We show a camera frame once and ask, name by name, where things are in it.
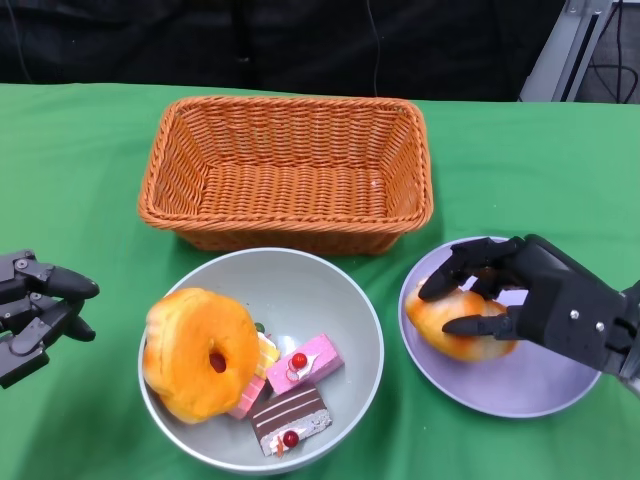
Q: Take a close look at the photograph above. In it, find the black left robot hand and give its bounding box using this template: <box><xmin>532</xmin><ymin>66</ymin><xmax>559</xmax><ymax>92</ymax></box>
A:
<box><xmin>0</xmin><ymin>248</ymin><xmax>100</xmax><ymax>390</ymax></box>

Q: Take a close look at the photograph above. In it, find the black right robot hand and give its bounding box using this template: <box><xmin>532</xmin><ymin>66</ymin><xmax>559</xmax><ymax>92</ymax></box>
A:
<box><xmin>417</xmin><ymin>233</ymin><xmax>640</xmax><ymax>377</ymax></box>

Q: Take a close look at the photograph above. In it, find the orange white striped bun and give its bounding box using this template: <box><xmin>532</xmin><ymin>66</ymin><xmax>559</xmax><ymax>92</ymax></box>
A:
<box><xmin>404</xmin><ymin>267</ymin><xmax>521</xmax><ymax>362</ymax></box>

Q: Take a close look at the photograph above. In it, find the orange ring-shaped bread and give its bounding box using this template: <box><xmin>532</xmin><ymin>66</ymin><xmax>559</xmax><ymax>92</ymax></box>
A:
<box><xmin>142</xmin><ymin>287</ymin><xmax>261</xmax><ymax>425</ymax></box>

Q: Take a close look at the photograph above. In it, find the grey-green round bowl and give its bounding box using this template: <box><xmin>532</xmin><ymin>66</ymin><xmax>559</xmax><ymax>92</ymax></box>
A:
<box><xmin>137</xmin><ymin>247</ymin><xmax>385</xmax><ymax>475</ymax></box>

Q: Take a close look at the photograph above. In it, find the lavender round plate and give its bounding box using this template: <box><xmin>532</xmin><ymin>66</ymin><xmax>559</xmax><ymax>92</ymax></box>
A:
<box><xmin>398</xmin><ymin>235</ymin><xmax>604</xmax><ymax>419</ymax></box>

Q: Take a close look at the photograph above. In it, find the pink yellow fruit cake slice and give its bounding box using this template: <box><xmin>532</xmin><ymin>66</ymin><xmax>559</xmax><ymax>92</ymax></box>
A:
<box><xmin>227</xmin><ymin>322</ymin><xmax>282</xmax><ymax>421</ymax></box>

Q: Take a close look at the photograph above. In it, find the orange wicker basket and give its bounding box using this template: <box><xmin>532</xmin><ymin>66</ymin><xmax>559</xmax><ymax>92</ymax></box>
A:
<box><xmin>137</xmin><ymin>96</ymin><xmax>434</xmax><ymax>257</ymax></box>

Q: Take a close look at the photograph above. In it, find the chocolate layered cake slice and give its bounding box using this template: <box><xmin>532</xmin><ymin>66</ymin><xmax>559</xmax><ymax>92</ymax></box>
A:
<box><xmin>248</xmin><ymin>385</ymin><xmax>332</xmax><ymax>457</ymax></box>

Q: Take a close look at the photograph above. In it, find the black backdrop cloth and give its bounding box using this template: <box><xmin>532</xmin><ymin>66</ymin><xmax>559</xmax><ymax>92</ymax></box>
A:
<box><xmin>0</xmin><ymin>0</ymin><xmax>561</xmax><ymax>104</ymax></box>

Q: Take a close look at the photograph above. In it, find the grey aluminium frame post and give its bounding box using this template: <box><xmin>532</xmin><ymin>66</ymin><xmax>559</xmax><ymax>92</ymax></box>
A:
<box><xmin>517</xmin><ymin>0</ymin><xmax>616</xmax><ymax>104</ymax></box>

